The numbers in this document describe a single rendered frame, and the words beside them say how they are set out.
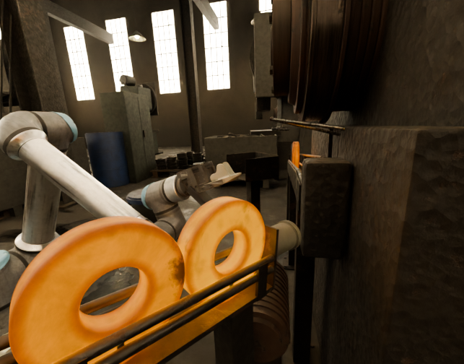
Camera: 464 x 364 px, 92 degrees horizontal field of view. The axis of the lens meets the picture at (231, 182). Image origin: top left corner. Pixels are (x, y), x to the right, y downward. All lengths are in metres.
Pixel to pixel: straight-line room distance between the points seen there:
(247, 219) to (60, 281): 0.23
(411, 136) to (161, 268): 0.34
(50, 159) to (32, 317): 0.64
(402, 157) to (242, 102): 10.69
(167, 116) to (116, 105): 8.02
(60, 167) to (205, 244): 0.61
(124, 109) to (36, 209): 3.15
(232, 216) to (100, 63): 14.15
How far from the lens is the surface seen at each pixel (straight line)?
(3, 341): 0.32
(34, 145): 0.89
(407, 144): 0.37
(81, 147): 4.02
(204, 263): 0.32
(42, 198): 1.15
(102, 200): 0.77
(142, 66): 13.00
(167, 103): 12.16
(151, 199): 0.82
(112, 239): 0.24
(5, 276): 1.26
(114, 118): 4.28
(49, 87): 3.54
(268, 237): 0.39
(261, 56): 3.47
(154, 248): 0.27
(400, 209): 0.38
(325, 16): 0.61
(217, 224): 0.31
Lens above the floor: 0.88
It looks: 14 degrees down
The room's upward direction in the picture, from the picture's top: 3 degrees counter-clockwise
